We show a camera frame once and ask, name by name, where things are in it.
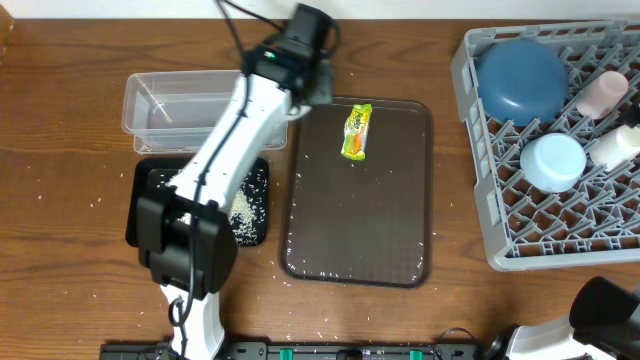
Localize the large dark blue bowl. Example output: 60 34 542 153
476 39 569 126

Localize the dark brown serving tray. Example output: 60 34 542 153
279 97 433 289

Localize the pink small cup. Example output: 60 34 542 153
576 71 629 120

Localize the black plastic bin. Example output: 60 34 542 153
125 157 269 247

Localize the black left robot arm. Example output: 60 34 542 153
126 4 341 359

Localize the pile of white rice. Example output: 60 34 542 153
159 169 266 246

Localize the grey dishwasher rack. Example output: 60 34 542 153
451 19 639 272

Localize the white tissue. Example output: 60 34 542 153
285 105 312 122

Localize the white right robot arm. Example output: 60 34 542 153
484 277 639 360

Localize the white paper cup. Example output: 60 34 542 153
589 125 640 171

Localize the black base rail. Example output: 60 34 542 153
99 342 482 360

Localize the green yellow snack wrapper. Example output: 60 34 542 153
341 104 373 161

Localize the clear plastic bin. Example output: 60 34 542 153
121 68 289 155

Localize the light blue small bowl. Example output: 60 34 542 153
520 133 587 193

